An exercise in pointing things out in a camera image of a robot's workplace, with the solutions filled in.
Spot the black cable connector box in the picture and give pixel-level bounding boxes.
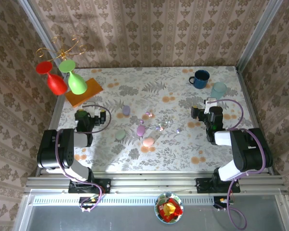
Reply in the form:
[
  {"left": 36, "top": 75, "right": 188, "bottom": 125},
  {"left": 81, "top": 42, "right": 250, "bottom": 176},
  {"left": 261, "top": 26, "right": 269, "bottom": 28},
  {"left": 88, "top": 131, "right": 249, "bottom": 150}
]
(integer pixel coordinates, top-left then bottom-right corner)
[
  {"left": 213, "top": 196, "right": 233, "bottom": 209},
  {"left": 79, "top": 196, "right": 100, "bottom": 209}
]

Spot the gold wire glass rack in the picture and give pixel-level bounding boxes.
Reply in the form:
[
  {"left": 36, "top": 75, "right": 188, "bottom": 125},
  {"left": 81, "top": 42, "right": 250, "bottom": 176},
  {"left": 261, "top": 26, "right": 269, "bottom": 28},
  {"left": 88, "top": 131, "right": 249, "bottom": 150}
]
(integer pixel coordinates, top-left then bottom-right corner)
[{"left": 35, "top": 34, "right": 87, "bottom": 61}]

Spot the orange wooden board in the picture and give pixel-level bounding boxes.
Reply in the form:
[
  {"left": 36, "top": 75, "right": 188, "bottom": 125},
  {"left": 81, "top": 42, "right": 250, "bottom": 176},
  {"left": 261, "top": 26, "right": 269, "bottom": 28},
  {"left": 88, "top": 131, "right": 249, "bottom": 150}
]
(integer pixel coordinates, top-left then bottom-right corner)
[{"left": 64, "top": 77, "right": 104, "bottom": 108}]

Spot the floral patterned tablecloth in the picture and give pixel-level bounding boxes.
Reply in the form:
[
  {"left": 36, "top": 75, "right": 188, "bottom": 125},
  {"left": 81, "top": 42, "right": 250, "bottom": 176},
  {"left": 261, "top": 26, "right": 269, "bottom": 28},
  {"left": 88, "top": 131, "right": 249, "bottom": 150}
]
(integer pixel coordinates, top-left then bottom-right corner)
[{"left": 49, "top": 66, "right": 268, "bottom": 173}]

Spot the grey metal bench panel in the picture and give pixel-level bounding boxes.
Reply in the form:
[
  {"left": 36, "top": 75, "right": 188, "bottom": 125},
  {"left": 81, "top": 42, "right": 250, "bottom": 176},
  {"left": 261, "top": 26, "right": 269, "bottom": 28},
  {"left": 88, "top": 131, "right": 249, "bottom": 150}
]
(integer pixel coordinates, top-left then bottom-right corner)
[{"left": 13, "top": 192, "right": 289, "bottom": 231}]

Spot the long aluminium base rail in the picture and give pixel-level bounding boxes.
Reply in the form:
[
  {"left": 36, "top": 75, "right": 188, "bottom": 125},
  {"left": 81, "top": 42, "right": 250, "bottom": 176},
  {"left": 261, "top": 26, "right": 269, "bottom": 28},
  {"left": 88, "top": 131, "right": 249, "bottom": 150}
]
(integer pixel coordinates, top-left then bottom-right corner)
[{"left": 24, "top": 171, "right": 289, "bottom": 194}]

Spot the teal translucent tumbler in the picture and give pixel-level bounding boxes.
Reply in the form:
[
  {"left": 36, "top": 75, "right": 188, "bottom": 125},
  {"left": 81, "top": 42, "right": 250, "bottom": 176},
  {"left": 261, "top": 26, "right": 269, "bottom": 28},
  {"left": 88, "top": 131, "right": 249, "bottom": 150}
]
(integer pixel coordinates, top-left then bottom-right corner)
[{"left": 210, "top": 81, "right": 227, "bottom": 100}]

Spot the green plastic wine glass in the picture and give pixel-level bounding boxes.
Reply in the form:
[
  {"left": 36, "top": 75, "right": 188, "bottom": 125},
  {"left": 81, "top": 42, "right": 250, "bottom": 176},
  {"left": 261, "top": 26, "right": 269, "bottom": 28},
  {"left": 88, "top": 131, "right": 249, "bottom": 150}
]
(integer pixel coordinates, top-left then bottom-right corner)
[{"left": 58, "top": 59, "right": 88, "bottom": 95}]

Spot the dark blue mug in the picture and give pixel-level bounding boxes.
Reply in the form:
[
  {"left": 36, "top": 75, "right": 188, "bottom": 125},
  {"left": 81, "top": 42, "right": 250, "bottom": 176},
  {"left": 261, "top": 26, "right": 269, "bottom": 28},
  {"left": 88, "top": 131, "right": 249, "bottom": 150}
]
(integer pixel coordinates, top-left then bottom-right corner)
[{"left": 188, "top": 69, "right": 210, "bottom": 90}]

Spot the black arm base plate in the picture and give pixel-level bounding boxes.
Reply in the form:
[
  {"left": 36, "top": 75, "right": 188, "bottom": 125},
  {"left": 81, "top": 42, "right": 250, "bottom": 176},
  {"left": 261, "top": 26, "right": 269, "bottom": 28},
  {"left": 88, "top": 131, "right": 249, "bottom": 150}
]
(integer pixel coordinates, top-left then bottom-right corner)
[
  {"left": 68, "top": 178, "right": 111, "bottom": 194},
  {"left": 196, "top": 177, "right": 241, "bottom": 194}
]

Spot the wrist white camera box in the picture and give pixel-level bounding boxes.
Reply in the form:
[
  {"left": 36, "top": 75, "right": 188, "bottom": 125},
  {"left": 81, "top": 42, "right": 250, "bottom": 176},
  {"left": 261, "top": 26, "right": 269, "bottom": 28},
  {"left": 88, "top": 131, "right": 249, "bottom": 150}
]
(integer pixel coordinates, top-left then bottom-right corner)
[
  {"left": 86, "top": 101, "right": 98, "bottom": 119},
  {"left": 204, "top": 97, "right": 219, "bottom": 114}
]

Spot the floral rimmed plate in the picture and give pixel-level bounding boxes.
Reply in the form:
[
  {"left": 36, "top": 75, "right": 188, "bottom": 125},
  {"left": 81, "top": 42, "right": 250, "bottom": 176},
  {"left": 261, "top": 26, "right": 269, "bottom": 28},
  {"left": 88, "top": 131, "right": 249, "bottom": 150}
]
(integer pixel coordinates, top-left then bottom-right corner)
[{"left": 154, "top": 192, "right": 184, "bottom": 225}]

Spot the red snack wrapper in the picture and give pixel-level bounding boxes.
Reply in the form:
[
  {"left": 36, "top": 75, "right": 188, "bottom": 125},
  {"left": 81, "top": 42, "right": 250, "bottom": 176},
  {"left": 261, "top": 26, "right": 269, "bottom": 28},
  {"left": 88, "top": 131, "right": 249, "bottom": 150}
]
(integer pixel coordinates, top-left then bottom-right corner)
[{"left": 158, "top": 197, "right": 184, "bottom": 221}]

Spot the aluminium frame post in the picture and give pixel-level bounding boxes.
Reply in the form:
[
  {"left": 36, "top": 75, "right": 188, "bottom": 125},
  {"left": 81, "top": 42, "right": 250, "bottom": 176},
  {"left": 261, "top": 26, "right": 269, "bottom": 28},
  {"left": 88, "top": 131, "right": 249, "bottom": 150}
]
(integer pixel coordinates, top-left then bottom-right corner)
[
  {"left": 235, "top": 0, "right": 285, "bottom": 72},
  {"left": 17, "top": 0, "right": 65, "bottom": 73}
]

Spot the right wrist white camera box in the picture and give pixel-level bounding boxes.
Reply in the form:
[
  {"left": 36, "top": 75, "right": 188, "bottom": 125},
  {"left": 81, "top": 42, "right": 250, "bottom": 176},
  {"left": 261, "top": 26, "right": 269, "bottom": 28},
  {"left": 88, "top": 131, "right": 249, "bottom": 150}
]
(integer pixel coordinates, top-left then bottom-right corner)
[{"left": 204, "top": 97, "right": 219, "bottom": 114}]

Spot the perforated metal cable tray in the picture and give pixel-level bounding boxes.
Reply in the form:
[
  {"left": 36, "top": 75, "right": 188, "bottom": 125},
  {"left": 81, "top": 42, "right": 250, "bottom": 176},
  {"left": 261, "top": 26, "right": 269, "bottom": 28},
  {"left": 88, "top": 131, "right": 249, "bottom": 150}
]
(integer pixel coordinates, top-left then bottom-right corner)
[{"left": 31, "top": 195, "right": 279, "bottom": 206}]

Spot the yellow wrapped candy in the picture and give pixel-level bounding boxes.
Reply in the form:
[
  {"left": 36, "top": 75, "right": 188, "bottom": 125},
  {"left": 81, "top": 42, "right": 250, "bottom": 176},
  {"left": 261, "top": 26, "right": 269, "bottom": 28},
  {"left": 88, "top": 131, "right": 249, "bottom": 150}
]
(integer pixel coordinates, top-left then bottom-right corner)
[{"left": 163, "top": 201, "right": 177, "bottom": 214}]

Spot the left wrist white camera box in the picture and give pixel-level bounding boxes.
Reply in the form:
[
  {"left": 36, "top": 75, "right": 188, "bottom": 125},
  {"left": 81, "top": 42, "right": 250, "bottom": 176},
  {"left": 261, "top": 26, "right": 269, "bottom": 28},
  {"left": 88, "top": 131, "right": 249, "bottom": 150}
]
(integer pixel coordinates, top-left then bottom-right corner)
[{"left": 86, "top": 101, "right": 98, "bottom": 119}]

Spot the red plastic wine glass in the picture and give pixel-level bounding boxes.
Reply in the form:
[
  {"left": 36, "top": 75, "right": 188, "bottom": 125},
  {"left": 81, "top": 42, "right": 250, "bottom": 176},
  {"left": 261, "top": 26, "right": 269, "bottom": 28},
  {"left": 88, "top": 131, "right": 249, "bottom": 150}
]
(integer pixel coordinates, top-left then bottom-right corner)
[{"left": 35, "top": 61, "right": 68, "bottom": 96}]

